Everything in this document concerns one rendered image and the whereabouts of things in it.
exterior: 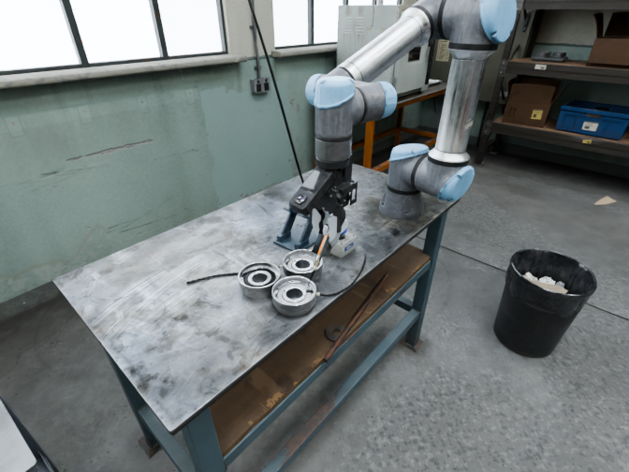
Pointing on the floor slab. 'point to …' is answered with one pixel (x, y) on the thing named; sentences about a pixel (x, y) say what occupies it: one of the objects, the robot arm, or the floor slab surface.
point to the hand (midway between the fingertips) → (325, 241)
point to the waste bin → (540, 301)
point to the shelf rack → (575, 69)
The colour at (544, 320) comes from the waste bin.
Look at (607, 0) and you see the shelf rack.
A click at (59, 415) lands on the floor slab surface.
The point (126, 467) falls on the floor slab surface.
